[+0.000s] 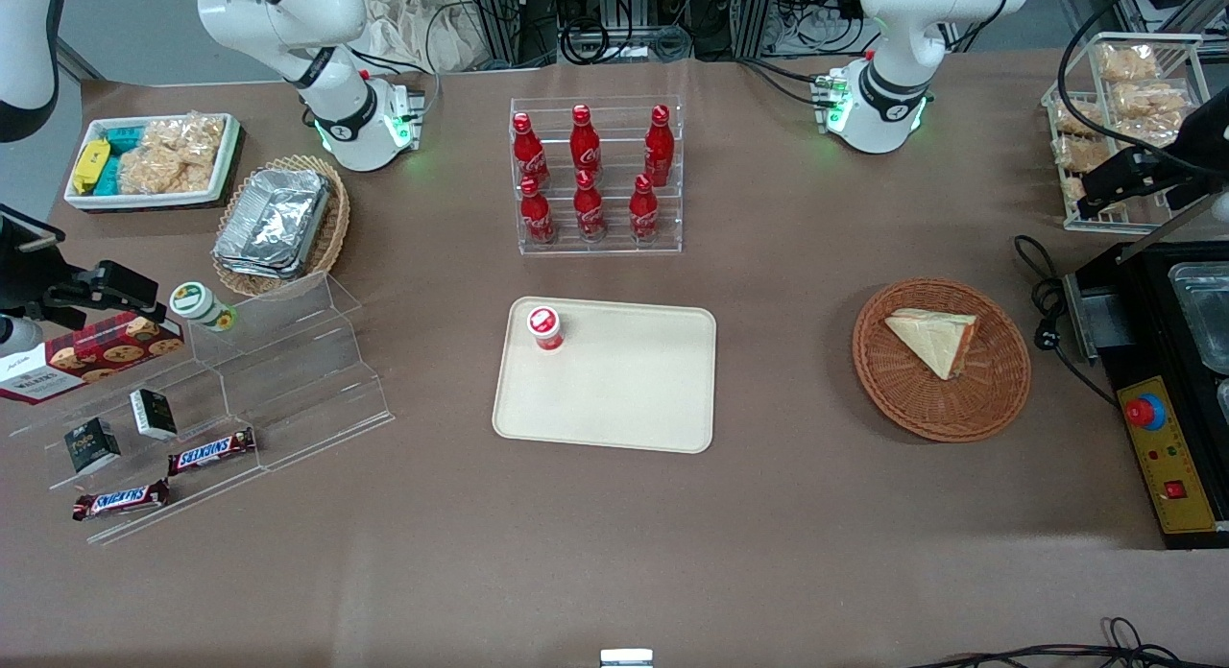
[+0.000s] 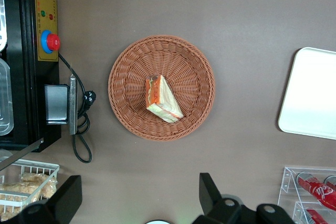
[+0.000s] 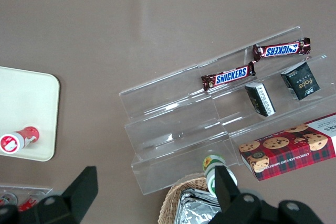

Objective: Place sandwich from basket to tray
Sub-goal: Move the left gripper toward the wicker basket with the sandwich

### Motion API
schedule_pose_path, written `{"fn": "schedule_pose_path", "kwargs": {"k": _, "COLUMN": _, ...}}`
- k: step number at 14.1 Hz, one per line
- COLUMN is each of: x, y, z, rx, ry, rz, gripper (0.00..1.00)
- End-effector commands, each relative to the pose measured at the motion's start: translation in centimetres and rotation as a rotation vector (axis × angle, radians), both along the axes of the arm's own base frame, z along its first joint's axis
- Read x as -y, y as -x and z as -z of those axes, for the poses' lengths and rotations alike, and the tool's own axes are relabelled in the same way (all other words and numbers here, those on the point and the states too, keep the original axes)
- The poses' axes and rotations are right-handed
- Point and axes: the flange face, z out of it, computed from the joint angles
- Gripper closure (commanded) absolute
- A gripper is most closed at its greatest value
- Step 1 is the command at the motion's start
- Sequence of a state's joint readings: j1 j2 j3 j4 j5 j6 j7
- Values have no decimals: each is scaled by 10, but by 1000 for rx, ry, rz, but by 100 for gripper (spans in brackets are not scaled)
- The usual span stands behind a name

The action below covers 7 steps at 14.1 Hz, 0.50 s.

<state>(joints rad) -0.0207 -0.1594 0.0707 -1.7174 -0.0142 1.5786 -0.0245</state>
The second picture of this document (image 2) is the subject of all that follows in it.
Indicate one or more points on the clear acrylic bottle rack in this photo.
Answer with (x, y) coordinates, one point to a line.
(286, 182)

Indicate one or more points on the black sealing machine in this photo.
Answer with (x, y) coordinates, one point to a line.
(23, 77)

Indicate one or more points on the triangular sandwich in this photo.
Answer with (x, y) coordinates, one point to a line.
(162, 100)

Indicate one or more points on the foil tray in sealer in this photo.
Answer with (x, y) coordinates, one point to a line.
(2, 11)
(5, 98)

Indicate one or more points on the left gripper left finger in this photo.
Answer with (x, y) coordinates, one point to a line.
(65, 200)

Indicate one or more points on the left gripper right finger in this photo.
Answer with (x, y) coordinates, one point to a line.
(210, 197)

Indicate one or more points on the cream plastic tray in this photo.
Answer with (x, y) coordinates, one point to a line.
(312, 93)

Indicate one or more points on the brown wicker basket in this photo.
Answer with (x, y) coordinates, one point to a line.
(131, 64)

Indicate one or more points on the rice crisp snack pack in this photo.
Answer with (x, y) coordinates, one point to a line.
(39, 182)
(15, 190)
(8, 211)

